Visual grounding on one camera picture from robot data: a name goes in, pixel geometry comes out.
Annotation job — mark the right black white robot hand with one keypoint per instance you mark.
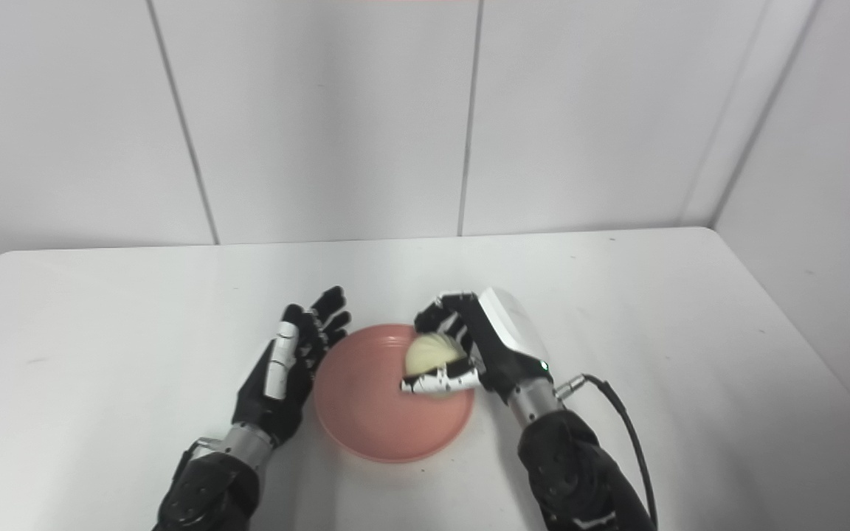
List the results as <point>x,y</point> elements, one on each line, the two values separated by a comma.
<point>491,339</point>

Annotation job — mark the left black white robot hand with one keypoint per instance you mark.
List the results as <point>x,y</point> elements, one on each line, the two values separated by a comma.
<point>285,383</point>

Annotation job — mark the cream steamed bun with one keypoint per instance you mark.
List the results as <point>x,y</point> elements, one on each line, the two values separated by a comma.
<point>432,355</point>

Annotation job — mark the pink plate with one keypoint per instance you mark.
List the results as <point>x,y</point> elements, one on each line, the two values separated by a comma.
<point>377,413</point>

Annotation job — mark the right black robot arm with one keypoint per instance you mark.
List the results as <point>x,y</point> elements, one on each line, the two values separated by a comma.
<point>572,464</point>

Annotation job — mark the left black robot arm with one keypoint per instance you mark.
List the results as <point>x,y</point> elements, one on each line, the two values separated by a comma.
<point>218,479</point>

